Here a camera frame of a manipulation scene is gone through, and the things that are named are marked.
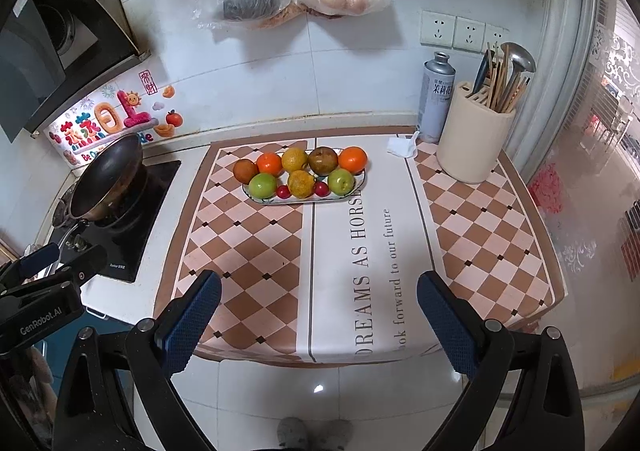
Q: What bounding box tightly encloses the green apple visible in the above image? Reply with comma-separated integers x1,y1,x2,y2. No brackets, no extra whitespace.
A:
327,168,356,196
249,173,277,199

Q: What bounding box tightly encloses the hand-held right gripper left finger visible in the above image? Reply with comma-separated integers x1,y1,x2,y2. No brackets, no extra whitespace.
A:
52,269,223,451

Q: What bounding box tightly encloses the black handled knife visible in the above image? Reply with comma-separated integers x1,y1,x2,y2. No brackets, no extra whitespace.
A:
470,48,498,97

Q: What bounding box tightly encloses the brown pear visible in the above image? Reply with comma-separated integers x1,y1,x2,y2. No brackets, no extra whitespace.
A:
307,146,339,176

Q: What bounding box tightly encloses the black glass gas stove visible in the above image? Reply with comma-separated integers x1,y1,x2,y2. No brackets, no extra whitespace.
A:
52,158,182,284

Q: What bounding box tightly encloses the floral glass plate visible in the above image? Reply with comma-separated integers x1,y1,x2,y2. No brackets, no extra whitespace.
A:
242,148,367,205

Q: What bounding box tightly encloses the cream utensil holder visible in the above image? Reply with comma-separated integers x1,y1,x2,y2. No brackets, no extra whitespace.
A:
436,81,517,183

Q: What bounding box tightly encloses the dark brownish orange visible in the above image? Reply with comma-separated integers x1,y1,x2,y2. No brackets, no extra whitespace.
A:
232,158,259,184

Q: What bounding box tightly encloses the yellow lemon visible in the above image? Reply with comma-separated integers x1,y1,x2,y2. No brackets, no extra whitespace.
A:
281,148,309,173
286,170,316,199

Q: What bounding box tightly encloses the white crumpled tissue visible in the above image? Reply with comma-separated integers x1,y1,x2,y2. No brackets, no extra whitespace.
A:
386,131,421,158

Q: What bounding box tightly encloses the grey metal can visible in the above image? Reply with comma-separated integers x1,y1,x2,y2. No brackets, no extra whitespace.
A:
416,51,457,144

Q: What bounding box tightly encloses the grey slipper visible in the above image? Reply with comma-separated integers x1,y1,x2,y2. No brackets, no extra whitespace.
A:
320,418,355,451

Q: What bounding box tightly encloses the black frying pan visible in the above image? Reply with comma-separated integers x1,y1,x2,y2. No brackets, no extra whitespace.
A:
60,134,146,252

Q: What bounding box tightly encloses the brown checkered table mat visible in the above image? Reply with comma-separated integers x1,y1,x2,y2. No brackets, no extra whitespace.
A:
152,140,313,364

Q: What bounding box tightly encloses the metal ladle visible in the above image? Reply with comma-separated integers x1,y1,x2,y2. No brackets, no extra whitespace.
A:
492,42,537,112

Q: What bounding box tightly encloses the colourful wall decal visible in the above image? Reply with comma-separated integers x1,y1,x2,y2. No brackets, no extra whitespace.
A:
47,70,185,163

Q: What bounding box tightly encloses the bundle of wooden chopsticks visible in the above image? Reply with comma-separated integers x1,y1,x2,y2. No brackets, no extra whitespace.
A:
482,44,531,114

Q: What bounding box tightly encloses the bright orange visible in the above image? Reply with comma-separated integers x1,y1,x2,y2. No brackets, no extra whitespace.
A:
338,146,369,174
257,152,284,177

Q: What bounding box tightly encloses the frosted glass sliding door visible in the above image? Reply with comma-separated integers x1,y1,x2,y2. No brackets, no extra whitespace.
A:
515,0,640,382

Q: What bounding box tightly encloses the checkered mat with white panel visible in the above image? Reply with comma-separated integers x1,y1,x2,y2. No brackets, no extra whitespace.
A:
302,126,568,364

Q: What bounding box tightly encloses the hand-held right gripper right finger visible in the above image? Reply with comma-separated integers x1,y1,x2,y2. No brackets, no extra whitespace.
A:
416,271,586,451

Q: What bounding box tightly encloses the white wall socket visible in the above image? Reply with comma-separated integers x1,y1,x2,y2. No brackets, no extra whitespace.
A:
452,16,487,52
482,24,506,54
419,10,457,48

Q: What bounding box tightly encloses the black range hood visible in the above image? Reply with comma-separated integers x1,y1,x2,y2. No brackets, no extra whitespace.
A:
0,0,141,144

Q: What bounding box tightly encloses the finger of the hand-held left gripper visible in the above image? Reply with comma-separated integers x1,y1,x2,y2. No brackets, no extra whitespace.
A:
0,242,63,282
0,243,109,300

